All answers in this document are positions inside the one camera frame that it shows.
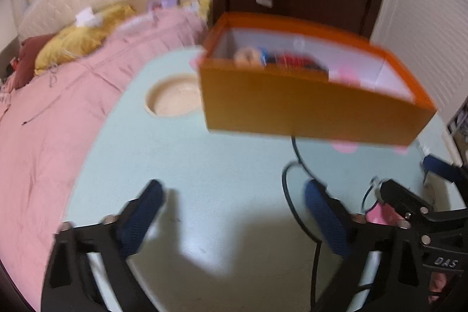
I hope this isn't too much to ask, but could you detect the capybara plush with blue cap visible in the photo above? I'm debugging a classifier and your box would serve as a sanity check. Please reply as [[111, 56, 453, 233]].
[[233, 47, 267, 66]]

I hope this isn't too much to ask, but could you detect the dark red patterned pouch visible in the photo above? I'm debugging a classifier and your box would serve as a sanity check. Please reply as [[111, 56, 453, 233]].
[[267, 54, 328, 73]]

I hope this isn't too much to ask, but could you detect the orange storage box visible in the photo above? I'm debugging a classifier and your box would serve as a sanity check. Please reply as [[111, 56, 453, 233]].
[[198, 13, 436, 146]]

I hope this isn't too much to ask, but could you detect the pink duvet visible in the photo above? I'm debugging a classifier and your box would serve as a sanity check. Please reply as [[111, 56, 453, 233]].
[[1, 9, 208, 311]]

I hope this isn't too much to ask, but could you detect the yellow pillow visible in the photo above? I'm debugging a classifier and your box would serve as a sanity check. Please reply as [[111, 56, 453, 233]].
[[34, 3, 136, 76]]

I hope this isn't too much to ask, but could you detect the dark red pillow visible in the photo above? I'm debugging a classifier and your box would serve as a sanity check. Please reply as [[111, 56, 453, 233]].
[[13, 34, 55, 89]]

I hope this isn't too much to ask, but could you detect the purple phone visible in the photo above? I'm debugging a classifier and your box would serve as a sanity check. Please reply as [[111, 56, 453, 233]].
[[147, 0, 180, 12]]

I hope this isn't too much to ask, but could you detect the black cable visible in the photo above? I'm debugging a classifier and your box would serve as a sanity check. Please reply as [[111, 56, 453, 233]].
[[281, 135, 323, 311]]

